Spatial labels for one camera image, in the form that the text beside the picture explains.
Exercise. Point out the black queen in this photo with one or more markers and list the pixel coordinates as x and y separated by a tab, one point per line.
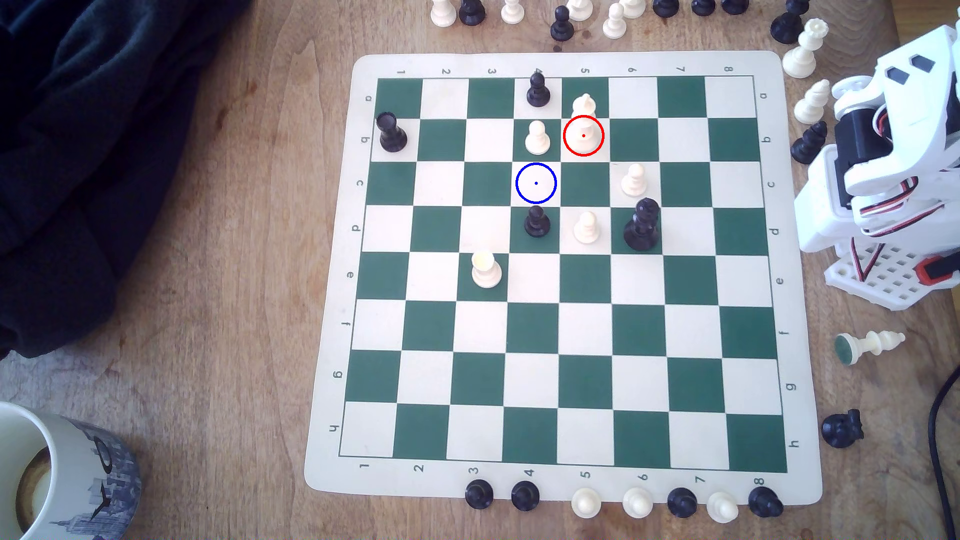
642	229

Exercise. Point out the white mug with skyline print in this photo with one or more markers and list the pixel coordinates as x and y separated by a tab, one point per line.
82	465

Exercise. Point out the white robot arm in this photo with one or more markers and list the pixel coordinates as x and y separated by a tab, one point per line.
915	105

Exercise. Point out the white chess piece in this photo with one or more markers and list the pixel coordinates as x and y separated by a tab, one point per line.
632	7
580	9

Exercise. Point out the black pawn left side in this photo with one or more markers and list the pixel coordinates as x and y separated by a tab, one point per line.
391	135

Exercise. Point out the black chess piece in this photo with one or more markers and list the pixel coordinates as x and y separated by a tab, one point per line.
703	7
786	28
665	7
735	6
765	502

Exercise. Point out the red black clamp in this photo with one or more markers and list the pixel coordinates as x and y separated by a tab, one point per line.
937	270

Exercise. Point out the black pawn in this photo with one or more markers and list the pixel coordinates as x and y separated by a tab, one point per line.
391	135
478	495
538	94
472	13
562	30
537	223
525	496
682	503

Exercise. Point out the black bishop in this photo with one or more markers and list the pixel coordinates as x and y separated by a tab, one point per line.
806	148

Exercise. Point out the black knight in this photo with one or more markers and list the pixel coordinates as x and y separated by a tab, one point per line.
838	430

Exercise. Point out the white bishop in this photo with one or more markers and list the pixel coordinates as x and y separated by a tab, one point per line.
810	109
584	105

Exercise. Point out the white piece with green felt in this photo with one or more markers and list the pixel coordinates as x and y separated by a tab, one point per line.
874	345

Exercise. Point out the white queen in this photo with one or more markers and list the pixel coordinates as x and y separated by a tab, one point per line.
799	60

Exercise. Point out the green white chess mat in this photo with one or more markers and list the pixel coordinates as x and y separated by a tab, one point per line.
450	322

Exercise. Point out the white rook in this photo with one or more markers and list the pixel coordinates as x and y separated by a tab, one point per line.
486	271

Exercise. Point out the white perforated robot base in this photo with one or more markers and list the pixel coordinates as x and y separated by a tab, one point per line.
889	281

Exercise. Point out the dark blue cloth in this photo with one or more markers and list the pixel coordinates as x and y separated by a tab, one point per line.
75	150

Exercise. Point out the white pawn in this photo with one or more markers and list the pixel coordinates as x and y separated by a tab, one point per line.
591	137
637	503
722	508
634	184
443	13
536	141
513	11
614	28
586	504
586	229

